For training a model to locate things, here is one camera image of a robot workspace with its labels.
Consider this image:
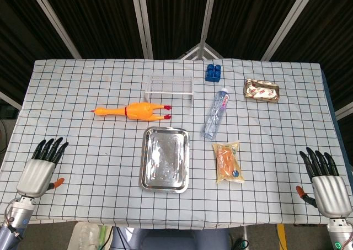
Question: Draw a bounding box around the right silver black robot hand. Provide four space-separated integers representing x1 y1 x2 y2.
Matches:
296 147 353 217

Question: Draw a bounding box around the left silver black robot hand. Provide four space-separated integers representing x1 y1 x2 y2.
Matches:
16 137 69 199

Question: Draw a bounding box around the orange snack packet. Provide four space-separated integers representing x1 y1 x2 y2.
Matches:
211 141 245 184

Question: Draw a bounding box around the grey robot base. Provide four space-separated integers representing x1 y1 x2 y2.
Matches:
111 226 232 250

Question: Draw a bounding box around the rectangular metal tray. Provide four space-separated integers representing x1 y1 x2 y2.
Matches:
138 126 190 194

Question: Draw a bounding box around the blue white checkered tablecloth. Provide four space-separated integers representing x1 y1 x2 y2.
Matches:
0 58 353 231

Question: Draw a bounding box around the clear plastic container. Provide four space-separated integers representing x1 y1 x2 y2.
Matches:
67 221 100 250

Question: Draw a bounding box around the yellow rubber chicken toy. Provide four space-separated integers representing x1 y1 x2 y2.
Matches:
90 102 173 122

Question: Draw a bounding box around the clear plastic water bottle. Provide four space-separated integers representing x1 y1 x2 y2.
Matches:
203 87 231 140

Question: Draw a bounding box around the blue building block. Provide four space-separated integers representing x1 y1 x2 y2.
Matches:
205 63 222 83

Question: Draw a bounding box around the white wire rack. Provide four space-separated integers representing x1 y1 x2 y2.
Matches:
145 75 194 102

